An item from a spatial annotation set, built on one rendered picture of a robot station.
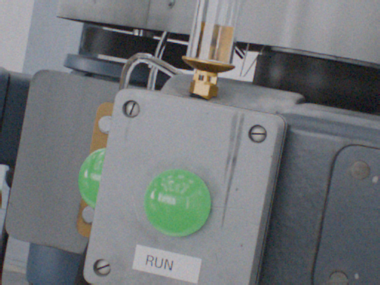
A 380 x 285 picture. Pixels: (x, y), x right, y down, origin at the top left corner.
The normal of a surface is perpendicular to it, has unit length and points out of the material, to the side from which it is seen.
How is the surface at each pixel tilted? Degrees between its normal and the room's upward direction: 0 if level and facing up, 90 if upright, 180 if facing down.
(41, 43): 90
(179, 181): 50
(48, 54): 90
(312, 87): 90
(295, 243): 90
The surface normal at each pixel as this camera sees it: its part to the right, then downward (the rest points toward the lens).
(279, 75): -0.70, -0.09
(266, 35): -0.88, -0.14
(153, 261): -0.20, 0.01
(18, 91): 0.25, 0.10
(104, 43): -0.54, -0.05
